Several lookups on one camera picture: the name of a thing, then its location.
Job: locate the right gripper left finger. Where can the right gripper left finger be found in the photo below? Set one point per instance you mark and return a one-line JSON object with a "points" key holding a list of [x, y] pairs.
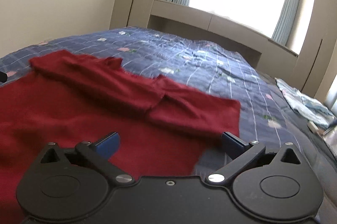
{"points": [[96, 155]]}

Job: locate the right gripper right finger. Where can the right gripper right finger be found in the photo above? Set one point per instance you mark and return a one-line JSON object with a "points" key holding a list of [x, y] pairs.
{"points": [[244, 157]]}

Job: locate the dark red knit garment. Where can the dark red knit garment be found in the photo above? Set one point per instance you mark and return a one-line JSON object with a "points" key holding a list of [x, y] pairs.
{"points": [[164, 126]]}

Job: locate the blue plaid floral quilt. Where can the blue plaid floral quilt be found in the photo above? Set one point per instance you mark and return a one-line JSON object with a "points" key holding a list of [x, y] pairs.
{"points": [[265, 115]]}

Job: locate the white small box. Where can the white small box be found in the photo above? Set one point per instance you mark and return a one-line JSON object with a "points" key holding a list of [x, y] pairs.
{"points": [[313, 127]]}

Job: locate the light blue patterned cloth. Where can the light blue patterned cloth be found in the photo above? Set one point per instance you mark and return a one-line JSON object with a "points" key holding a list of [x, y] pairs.
{"points": [[309, 108]]}

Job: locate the right beige wardrobe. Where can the right beige wardrobe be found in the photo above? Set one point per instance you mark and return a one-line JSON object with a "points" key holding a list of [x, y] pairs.
{"points": [[317, 49]]}

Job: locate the beige headboard cabinet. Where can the beige headboard cabinet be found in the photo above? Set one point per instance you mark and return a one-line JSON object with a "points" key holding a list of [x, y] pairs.
{"points": [[260, 51]]}

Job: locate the right grey-blue curtain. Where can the right grey-blue curtain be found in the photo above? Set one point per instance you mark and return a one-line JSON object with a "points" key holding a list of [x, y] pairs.
{"points": [[286, 21]]}

